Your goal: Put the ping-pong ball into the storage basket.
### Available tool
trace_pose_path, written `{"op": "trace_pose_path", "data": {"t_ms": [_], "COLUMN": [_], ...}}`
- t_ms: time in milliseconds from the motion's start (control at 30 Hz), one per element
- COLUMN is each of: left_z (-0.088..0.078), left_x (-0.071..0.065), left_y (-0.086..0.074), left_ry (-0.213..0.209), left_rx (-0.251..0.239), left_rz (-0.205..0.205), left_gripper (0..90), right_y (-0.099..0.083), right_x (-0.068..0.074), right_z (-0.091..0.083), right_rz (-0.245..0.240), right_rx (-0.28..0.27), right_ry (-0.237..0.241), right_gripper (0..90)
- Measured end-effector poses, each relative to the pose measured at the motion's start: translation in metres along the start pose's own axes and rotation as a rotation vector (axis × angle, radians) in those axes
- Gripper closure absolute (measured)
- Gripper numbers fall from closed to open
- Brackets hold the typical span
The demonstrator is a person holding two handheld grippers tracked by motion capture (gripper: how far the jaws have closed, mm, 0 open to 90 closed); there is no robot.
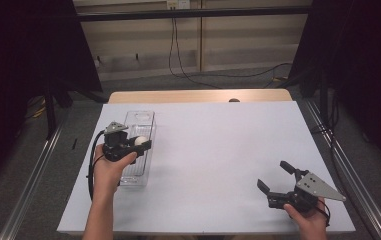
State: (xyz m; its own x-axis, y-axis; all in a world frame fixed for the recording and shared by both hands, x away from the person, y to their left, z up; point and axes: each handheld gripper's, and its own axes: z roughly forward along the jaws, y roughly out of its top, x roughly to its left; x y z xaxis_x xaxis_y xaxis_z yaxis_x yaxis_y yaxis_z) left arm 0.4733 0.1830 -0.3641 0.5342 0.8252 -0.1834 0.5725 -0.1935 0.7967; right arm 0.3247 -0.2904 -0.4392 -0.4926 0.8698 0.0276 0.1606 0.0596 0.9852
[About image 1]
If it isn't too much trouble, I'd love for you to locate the black floor cable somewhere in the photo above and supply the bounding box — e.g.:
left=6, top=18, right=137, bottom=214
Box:
left=191, top=62, right=294, bottom=81

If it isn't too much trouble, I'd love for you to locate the white wall socket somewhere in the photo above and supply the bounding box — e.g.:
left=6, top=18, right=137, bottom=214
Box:
left=166, top=0, right=192, bottom=11

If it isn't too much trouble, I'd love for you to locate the clear plastic egg tray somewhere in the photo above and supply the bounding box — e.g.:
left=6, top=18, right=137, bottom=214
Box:
left=119, top=110, right=158, bottom=188

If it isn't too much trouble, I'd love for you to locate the black horizontal bar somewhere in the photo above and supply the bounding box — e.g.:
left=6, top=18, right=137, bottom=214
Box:
left=75, top=5, right=313, bottom=23

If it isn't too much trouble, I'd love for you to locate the wooden table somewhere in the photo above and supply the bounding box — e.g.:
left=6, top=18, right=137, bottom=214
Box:
left=107, top=88, right=294, bottom=105

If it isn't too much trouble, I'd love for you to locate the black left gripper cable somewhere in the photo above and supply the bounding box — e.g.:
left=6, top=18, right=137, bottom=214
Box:
left=86, top=129, right=108, bottom=202

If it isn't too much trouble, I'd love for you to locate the white table cover board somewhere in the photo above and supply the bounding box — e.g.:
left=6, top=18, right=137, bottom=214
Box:
left=56, top=100, right=357, bottom=235

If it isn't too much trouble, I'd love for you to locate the person's left hand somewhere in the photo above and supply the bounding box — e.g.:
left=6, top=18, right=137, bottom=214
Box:
left=92, top=143, right=139, bottom=200

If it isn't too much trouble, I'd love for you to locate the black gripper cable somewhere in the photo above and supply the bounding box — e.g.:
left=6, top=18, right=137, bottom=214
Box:
left=316, top=197, right=332, bottom=229
left=86, top=129, right=108, bottom=202

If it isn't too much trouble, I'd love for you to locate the yellow cable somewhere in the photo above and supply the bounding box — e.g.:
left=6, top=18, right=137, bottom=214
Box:
left=27, top=95, right=48, bottom=120

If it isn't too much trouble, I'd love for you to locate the black stand leg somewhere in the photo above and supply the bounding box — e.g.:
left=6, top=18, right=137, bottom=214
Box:
left=43, top=81, right=60, bottom=141

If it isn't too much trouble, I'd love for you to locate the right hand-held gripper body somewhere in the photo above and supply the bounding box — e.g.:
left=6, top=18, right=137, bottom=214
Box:
left=266, top=169, right=348, bottom=214

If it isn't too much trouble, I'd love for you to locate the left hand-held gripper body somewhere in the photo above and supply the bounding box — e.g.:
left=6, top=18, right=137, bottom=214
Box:
left=102, top=121, right=140, bottom=164

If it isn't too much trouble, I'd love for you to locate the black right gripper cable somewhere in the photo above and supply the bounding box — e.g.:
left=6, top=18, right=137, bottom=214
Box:
left=316, top=197, right=332, bottom=229

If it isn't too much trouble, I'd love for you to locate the person's right hand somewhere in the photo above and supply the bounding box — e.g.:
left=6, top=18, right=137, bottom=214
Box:
left=283, top=196, right=330, bottom=240

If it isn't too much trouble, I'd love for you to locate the black cable beside rail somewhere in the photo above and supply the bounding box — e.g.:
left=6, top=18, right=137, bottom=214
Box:
left=310, top=91, right=347, bottom=189

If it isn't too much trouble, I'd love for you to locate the metal floor rail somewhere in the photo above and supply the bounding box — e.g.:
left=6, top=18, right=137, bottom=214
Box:
left=0, top=122, right=64, bottom=240
left=302, top=98, right=381, bottom=240

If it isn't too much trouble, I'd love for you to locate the black hanging wall cable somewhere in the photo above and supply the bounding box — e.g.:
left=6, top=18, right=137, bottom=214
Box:
left=168, top=9, right=225, bottom=91

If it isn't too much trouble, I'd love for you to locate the black curtain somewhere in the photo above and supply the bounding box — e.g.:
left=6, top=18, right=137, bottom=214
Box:
left=0, top=0, right=103, bottom=193
left=288, top=0, right=381, bottom=178

